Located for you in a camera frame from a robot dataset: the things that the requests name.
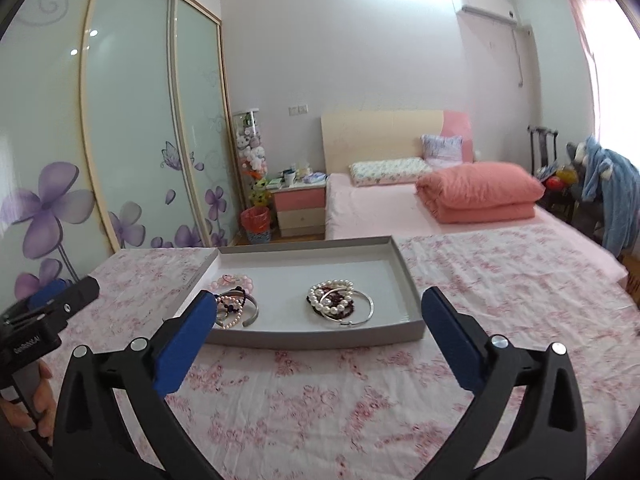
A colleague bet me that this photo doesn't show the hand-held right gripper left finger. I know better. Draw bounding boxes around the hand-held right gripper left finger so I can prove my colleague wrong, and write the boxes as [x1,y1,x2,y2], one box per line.
[52,289,218,480]

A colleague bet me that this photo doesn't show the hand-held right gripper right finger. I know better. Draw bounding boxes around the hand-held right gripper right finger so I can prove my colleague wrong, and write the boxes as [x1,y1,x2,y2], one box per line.
[421,287,587,480]

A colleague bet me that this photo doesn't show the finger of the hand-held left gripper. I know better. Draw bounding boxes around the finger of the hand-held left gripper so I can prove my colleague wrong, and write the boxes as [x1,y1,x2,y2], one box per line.
[0,276,101,333]
[27,279,71,311]

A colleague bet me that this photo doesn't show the pink pearl bracelet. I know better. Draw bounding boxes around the pink pearl bracelet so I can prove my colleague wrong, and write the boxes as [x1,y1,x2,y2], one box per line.
[215,305,247,329]

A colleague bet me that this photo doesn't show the wide silver cuff bangle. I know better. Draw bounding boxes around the wide silver cuff bangle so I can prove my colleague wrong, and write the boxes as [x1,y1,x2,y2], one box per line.
[215,287,259,328]

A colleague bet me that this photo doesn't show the thin silver bangle with pearl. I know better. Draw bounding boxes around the thin silver bangle with pearl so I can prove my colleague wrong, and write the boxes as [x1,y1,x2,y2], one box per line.
[320,290,375,329]

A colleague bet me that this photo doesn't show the grey cardboard tray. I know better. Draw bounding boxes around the grey cardboard tray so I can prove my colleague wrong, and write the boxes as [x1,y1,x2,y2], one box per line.
[175,236,427,346]

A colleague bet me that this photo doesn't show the white pearl bracelet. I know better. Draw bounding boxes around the white pearl bracelet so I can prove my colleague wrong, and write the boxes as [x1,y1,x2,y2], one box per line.
[307,279,356,318]

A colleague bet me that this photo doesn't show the person's left hand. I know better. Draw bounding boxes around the person's left hand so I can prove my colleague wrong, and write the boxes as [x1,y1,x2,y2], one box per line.
[0,361,55,448]

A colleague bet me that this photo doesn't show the basket with red bag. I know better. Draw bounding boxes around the basket with red bag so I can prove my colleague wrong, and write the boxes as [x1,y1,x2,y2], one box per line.
[240,207,273,245]

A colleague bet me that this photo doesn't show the pink floral bedsheet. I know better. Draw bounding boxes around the pink floral bedsheet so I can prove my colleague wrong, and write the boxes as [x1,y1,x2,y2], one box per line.
[0,222,640,480]

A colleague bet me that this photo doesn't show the folded orange quilt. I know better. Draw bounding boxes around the folded orange quilt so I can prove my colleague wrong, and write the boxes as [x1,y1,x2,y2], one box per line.
[416,161,546,224]

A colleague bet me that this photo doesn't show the bed with pink sheet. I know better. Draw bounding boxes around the bed with pink sheet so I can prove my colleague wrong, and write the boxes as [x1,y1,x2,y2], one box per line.
[325,172,631,281]

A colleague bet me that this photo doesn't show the pink and beige nightstand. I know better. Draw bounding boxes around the pink and beige nightstand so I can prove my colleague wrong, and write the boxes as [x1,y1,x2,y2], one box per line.
[271,180,328,238]

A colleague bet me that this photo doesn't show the floral pillow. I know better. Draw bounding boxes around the floral pillow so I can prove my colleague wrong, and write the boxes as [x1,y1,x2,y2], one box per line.
[348,157,432,188]

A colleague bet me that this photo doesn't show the blue print pillow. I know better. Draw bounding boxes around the blue print pillow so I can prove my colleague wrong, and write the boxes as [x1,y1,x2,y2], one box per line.
[421,134,463,167]

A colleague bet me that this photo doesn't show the sliding wardrobe with flower print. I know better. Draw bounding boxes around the sliding wardrobe with flower print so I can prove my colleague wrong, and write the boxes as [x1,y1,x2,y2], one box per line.
[0,0,241,301]

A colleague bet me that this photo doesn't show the clear tube of plush toys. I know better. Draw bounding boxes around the clear tube of plush toys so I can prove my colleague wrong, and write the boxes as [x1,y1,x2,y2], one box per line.
[231,109,273,211]

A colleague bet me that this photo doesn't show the colourful toys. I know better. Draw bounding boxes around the colourful toys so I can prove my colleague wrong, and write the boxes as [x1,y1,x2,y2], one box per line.
[537,165,581,192]

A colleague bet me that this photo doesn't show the dark wooden chair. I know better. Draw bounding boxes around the dark wooden chair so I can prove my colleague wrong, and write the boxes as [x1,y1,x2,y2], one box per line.
[527,125,576,211]

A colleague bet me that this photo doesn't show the beige and pink headboard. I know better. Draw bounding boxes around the beige and pink headboard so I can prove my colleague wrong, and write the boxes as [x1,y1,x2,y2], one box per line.
[320,109,473,176]

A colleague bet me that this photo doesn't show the blue plush robe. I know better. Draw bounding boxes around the blue plush robe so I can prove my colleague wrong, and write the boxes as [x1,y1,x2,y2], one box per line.
[567,135,640,256]

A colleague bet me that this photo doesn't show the white air conditioner pipe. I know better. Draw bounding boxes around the white air conditioner pipe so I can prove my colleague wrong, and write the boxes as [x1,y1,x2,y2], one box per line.
[512,22,532,88]

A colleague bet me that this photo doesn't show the pink curtain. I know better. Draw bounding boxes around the pink curtain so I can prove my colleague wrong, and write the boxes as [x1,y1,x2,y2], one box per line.
[562,0,640,161]

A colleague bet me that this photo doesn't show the white air conditioner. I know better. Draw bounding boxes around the white air conditioner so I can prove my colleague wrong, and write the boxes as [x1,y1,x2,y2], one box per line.
[452,0,518,23]

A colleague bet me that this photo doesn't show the pink bead bracelet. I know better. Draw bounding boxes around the pink bead bracelet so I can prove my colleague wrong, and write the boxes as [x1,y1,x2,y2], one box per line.
[210,274,255,296]

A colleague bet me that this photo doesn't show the dark red bead bracelet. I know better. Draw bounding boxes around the dark red bead bracelet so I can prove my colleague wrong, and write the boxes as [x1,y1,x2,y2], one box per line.
[306,285,358,321]

